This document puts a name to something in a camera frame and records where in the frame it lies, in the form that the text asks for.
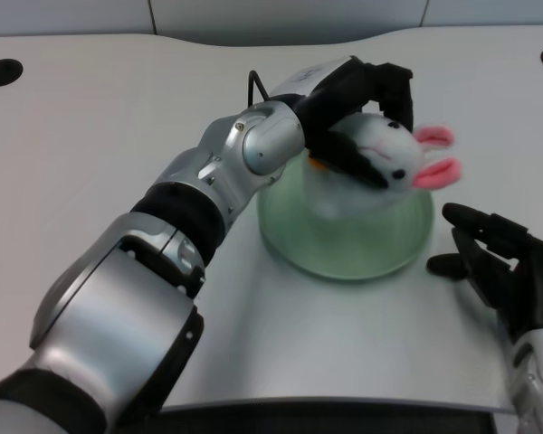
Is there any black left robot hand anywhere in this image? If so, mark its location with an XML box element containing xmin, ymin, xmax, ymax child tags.
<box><xmin>269</xmin><ymin>54</ymin><xmax>415</xmax><ymax>189</ymax></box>

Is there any black robot torso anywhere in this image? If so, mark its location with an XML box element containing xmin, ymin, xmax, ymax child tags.
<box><xmin>157</xmin><ymin>400</ymin><xmax>517</xmax><ymax>434</ymax></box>

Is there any green round plate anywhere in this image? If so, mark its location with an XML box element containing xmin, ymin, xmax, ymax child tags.
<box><xmin>257</xmin><ymin>156</ymin><xmax>435</xmax><ymax>281</ymax></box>

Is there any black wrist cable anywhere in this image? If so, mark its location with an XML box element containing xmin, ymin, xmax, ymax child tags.
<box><xmin>247</xmin><ymin>70</ymin><xmax>272</xmax><ymax>109</ymax></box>

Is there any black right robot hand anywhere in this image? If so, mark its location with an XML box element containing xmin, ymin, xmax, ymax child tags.
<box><xmin>426</xmin><ymin>202</ymin><xmax>543</xmax><ymax>340</ymax></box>

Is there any white rabbit doll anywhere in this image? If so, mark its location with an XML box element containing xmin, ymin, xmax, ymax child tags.
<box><xmin>306</xmin><ymin>113</ymin><xmax>462</xmax><ymax>203</ymax></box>

